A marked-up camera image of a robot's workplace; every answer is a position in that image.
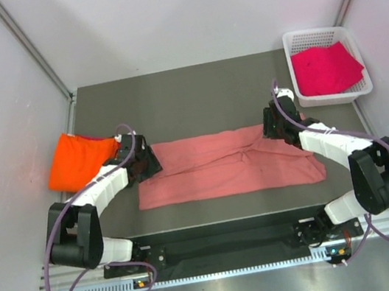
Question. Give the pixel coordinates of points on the orange folded t shirt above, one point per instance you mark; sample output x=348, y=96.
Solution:
x=77, y=160

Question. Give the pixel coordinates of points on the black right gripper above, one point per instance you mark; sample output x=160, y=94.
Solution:
x=268, y=131

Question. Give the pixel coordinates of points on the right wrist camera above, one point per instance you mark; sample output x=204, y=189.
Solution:
x=284, y=92

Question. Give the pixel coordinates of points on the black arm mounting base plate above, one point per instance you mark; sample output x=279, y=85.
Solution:
x=232, y=244

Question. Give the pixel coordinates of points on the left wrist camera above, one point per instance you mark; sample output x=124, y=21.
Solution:
x=129, y=133

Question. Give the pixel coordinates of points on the salmon pink t shirt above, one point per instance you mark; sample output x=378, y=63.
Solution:
x=224, y=164

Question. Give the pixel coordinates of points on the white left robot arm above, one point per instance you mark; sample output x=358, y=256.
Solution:
x=74, y=235

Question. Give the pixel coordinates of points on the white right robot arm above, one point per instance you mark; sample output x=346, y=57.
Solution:
x=366, y=160

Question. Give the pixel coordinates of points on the white plastic laundry basket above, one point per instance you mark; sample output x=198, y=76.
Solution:
x=299, y=40

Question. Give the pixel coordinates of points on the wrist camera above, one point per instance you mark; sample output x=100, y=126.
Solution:
x=284, y=92
x=129, y=133

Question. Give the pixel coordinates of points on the magenta t shirt in basket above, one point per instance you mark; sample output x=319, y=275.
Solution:
x=323, y=71

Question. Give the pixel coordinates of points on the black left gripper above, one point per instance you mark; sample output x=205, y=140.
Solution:
x=154, y=166

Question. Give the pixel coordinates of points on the grey slotted cable duct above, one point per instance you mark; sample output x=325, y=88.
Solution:
x=321, y=254

